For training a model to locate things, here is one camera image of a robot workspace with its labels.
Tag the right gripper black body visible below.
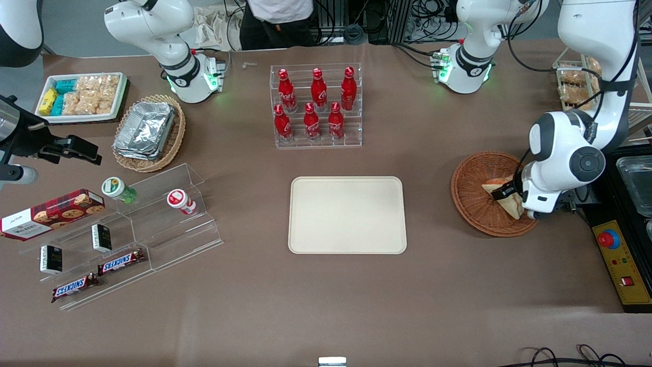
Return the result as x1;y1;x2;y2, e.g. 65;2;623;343
4;109;56;160

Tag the triangular sandwich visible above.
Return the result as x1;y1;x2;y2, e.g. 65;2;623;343
481;176;525;221

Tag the brown round wicker basket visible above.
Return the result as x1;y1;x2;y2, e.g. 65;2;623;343
451;151;540;238

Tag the white rectangular snack tray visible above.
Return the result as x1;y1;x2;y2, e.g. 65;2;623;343
35;72;128;124

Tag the aluminium foil tray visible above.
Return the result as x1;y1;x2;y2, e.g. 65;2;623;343
113;101;176;156
113;104;174;161

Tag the light oval wicker basket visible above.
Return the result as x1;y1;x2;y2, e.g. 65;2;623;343
112;94;186;173

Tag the beige plastic serving tray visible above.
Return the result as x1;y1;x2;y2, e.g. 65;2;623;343
288;176;408;254

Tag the yellow snack packet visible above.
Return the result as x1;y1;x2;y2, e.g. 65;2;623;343
38;88;58;115

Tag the clear bag of crackers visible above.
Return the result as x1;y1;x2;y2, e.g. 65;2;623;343
94;94;119;115
62;92;96;116
75;75;101;95
99;74;121;97

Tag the green lid yogurt cup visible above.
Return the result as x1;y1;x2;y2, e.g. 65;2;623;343
101;176;138;204

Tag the red tartan cookie box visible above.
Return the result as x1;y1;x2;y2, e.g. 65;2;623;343
0;189;106;241

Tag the small black chocolate box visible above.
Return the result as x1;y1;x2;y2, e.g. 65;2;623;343
39;245;63;275
91;223;113;253

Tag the yellow control box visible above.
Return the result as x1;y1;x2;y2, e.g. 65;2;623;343
592;219;652;312

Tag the red lid yogurt cup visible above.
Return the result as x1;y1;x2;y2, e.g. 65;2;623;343
167;189;197;216

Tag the Snickers chocolate bar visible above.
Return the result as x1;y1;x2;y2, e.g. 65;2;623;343
97;248;146;276
51;273;100;304

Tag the clear acrylic stepped display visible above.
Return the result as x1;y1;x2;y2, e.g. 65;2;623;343
18;163;225;311

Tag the beige cloth bag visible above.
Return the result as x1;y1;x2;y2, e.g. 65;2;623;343
193;5;244;51

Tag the red cola bottle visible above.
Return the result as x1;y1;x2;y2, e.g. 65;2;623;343
311;67;328;113
274;104;294;143
304;102;321;142
278;69;297;114
341;66;357;112
328;101;345;141

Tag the clear acrylic bottle rack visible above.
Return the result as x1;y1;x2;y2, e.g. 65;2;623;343
270;63;363;149

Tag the metal equipment rack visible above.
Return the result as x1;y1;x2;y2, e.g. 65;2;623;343
311;0;461;46

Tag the person in white shirt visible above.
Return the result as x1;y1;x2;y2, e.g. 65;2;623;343
238;0;315;50

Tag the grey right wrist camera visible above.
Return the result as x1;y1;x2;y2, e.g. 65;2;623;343
0;163;39;187

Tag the black floor cable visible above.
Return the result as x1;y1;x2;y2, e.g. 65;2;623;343
509;344;652;367

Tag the white wire shelf rack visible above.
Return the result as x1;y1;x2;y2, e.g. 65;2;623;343
553;48;652;136

